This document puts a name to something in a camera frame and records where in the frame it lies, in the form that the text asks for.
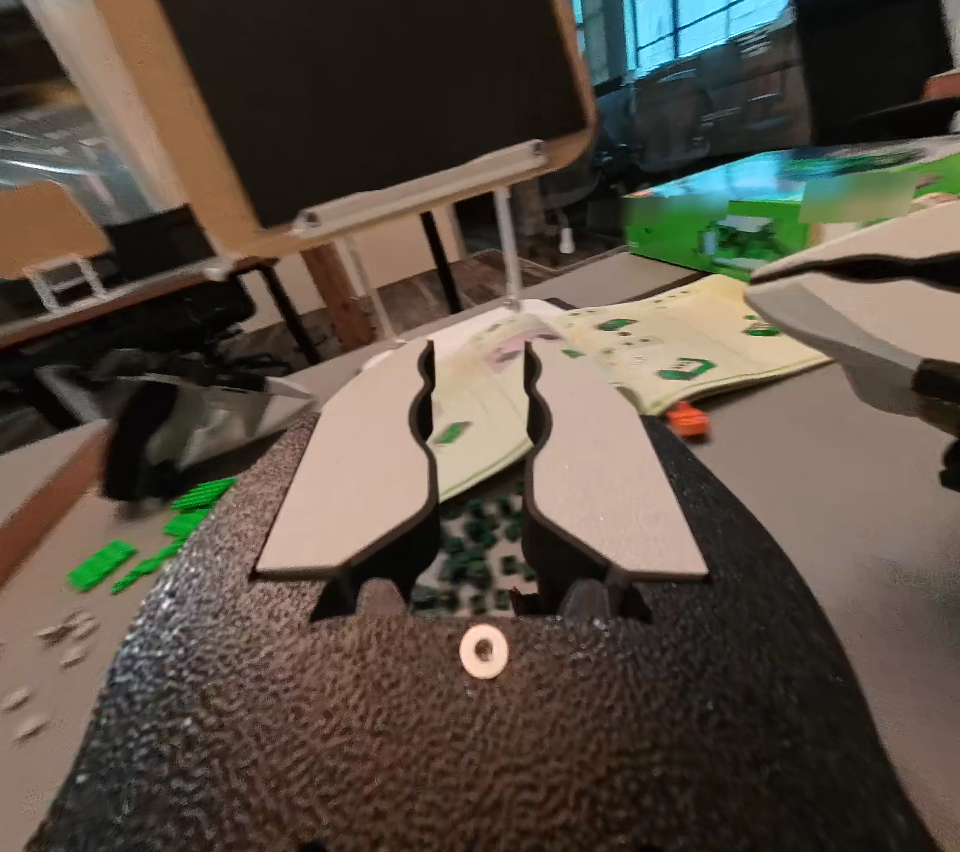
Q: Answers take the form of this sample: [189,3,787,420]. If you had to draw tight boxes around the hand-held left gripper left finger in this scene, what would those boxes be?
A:
[253,339,441,624]

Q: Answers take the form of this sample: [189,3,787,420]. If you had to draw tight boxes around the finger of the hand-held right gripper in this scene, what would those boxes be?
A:
[750,201,960,285]
[744,280,960,384]

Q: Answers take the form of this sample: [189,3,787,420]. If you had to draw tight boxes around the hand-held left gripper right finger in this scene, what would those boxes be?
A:
[522,340,711,624]

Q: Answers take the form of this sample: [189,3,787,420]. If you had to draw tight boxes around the lego instruction booklet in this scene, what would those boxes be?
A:
[431,273,835,502]

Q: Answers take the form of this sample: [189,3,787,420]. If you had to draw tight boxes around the white book stand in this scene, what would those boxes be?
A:
[84,0,599,373]

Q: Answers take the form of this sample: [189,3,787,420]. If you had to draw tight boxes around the pile of dark green lego pieces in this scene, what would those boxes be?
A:
[411,480,540,619]

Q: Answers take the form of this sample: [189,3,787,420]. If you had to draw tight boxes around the green lego box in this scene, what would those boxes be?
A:
[621,145,960,285]

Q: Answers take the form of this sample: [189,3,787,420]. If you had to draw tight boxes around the narrow bright green lego plate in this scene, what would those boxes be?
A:
[111,543,186,596]

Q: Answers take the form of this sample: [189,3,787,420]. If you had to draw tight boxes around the scattered light grey lego tiles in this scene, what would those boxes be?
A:
[0,608,103,746]

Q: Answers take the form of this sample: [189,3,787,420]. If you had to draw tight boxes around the orange brick separator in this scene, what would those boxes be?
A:
[666,400,714,443]

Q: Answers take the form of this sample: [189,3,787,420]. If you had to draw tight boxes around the black and white spare gripper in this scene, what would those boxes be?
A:
[103,349,318,517]

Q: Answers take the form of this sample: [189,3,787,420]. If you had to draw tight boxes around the wooden building column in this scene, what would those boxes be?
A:
[302,243,376,348]

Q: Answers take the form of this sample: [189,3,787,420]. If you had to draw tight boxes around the black monitor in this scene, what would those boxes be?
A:
[793,0,960,148]

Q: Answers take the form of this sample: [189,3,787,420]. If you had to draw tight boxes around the black office chair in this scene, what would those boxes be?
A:
[142,267,260,377]

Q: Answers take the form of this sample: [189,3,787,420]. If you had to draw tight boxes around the brown top office desk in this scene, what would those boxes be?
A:
[0,250,325,367]

